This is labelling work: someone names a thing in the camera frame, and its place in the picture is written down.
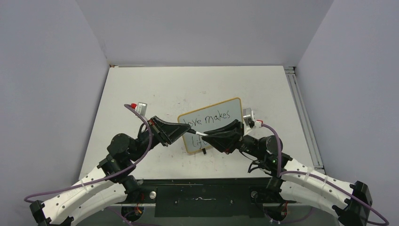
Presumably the purple cable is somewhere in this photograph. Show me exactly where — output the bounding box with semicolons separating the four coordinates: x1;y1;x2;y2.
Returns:
260;123;390;226
23;104;154;226

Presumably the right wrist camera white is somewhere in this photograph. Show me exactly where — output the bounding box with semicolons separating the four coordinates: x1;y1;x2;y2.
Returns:
242;108;263;129

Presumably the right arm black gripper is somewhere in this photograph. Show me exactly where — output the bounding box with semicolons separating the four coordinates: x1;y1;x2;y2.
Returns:
202;119;265;159

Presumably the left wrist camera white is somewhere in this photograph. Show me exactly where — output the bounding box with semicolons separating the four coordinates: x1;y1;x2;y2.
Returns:
130;102;148;116

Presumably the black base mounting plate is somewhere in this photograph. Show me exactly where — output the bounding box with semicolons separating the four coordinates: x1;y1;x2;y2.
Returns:
120;178;286;221

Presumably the aluminium rail right side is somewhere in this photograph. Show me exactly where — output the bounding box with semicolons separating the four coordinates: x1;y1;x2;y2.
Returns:
284;66;326;173

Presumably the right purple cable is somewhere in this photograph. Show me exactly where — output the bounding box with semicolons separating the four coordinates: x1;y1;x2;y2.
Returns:
260;123;390;226

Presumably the white whiteboard marker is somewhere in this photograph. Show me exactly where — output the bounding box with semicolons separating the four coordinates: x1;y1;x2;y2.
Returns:
195;131;207;137

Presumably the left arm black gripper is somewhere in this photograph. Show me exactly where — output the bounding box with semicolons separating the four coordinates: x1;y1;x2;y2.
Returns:
129;116;192;161

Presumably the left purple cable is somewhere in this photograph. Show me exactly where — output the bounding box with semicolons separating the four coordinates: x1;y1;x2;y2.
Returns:
23;104;154;226

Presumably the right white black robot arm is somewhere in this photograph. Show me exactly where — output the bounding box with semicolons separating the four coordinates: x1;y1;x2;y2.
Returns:
202;120;372;226

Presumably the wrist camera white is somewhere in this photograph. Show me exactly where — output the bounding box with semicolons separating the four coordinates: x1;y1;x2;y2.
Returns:
130;102;148;116
242;108;263;129

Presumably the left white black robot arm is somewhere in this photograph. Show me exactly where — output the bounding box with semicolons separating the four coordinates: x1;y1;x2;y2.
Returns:
30;116;191;226

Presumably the yellow framed small whiteboard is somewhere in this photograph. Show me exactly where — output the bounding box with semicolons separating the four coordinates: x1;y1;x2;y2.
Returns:
177;97;243;153

